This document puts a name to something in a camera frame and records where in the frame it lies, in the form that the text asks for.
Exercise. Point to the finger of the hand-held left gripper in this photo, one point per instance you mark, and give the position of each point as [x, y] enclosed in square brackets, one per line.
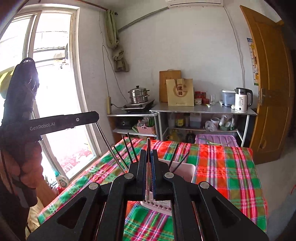
[87, 118]

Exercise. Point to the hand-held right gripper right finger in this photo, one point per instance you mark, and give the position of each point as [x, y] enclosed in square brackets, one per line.
[155, 180]

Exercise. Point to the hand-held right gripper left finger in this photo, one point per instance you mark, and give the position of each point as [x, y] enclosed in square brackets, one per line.
[142, 180]

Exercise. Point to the black chopstick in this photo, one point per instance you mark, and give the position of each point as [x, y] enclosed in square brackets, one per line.
[133, 148]
[181, 162]
[174, 155]
[127, 149]

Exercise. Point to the pink plastic utensil basket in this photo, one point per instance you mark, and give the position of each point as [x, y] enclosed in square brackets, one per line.
[187, 172]

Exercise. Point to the silver metal chopstick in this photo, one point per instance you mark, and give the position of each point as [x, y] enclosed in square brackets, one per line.
[112, 148]

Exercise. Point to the person's left hand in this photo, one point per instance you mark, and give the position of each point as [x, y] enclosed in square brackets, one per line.
[27, 162]

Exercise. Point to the metal shelf stand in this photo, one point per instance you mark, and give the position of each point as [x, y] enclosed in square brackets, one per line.
[129, 114]

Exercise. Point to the red window decoration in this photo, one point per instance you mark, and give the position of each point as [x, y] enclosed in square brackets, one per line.
[76, 162]

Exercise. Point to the yellow cooking oil bottle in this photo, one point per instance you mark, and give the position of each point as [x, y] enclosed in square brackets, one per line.
[175, 135]

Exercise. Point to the pink woven basket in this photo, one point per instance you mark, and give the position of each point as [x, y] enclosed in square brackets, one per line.
[145, 131]

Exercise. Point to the window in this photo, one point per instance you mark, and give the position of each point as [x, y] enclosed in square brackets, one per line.
[57, 69]

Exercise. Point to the black induction cooker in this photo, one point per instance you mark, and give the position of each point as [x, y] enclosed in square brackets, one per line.
[138, 106]

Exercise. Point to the dark glass bottle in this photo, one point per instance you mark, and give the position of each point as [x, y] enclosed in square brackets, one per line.
[190, 137]

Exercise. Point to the stainless steel steamer pot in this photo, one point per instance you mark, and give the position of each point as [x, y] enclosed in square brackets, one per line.
[138, 95]

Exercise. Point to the dark sauce bottle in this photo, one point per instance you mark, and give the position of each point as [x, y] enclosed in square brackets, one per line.
[179, 121]

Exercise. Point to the plaid tablecloth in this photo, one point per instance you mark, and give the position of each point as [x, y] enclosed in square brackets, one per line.
[219, 173]

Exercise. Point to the dark liquid jug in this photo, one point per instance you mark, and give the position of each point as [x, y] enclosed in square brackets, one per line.
[196, 121]

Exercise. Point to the purple plastic crate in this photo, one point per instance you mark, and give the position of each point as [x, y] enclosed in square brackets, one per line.
[217, 140]

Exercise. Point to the white plastic bag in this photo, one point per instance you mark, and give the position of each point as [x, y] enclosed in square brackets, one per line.
[208, 126]

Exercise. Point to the wooden cutting board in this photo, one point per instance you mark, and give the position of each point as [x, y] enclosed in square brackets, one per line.
[163, 85]

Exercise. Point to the metal kitchen table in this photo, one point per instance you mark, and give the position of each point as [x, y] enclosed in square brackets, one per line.
[196, 109]

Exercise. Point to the white mug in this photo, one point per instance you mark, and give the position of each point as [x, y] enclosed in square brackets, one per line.
[215, 122]

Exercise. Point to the tied beige curtain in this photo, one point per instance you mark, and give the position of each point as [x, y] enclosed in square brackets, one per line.
[114, 34]

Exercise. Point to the green bowl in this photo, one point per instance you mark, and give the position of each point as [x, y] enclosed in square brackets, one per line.
[226, 128]

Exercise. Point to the tan paper bag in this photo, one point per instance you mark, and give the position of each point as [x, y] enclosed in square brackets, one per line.
[180, 92]

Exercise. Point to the red lidded jar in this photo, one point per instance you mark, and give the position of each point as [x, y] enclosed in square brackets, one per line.
[197, 98]
[205, 101]

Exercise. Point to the clear plastic bag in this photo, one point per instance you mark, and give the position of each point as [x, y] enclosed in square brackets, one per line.
[227, 120]

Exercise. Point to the glass cup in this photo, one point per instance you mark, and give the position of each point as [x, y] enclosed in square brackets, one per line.
[213, 99]

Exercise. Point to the white power adapter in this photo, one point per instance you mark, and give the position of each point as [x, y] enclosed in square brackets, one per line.
[221, 103]

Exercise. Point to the clear plastic container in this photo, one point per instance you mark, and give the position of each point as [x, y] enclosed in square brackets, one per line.
[228, 98]

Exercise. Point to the white electric kettle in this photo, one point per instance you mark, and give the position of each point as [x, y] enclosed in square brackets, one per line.
[241, 102]

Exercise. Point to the brass door lock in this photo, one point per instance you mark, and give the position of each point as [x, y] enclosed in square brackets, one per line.
[264, 97]

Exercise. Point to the wooden door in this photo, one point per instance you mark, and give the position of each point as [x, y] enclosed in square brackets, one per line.
[270, 92]

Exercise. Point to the giraffe height chart poster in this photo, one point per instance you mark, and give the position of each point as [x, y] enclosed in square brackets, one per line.
[254, 62]

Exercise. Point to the white air conditioner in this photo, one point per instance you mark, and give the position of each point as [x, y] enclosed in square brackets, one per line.
[194, 2]

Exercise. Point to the wall power strip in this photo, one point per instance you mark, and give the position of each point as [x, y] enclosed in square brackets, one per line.
[109, 105]

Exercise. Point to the grey wall pipe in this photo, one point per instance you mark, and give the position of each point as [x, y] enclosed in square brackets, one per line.
[143, 19]

